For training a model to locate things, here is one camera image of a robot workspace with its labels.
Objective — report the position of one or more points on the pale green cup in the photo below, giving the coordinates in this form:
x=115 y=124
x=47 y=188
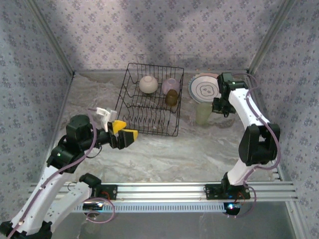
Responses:
x=203 y=114

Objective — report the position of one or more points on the amber glass cup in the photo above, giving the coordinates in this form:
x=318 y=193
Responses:
x=172 y=99

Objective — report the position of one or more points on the pink cup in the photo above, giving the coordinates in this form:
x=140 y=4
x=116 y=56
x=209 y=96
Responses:
x=170 y=84

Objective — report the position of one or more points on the cream white bowl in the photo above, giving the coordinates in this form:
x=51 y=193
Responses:
x=148 y=84

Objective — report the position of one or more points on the small circuit board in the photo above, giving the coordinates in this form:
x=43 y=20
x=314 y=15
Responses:
x=231 y=207
x=93 y=206

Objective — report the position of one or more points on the white plate with orange rim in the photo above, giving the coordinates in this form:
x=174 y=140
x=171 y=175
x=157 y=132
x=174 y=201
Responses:
x=207 y=74

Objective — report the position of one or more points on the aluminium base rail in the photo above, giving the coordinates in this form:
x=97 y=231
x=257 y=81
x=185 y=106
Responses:
x=162 y=191

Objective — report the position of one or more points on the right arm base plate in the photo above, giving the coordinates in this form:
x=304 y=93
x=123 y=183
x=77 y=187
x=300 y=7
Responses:
x=211 y=193

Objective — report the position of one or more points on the aluminium frame post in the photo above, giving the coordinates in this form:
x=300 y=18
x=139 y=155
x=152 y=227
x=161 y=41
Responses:
x=269 y=37
x=52 y=37

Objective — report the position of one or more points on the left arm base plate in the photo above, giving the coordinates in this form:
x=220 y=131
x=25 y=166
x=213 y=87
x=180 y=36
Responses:
x=112 y=191

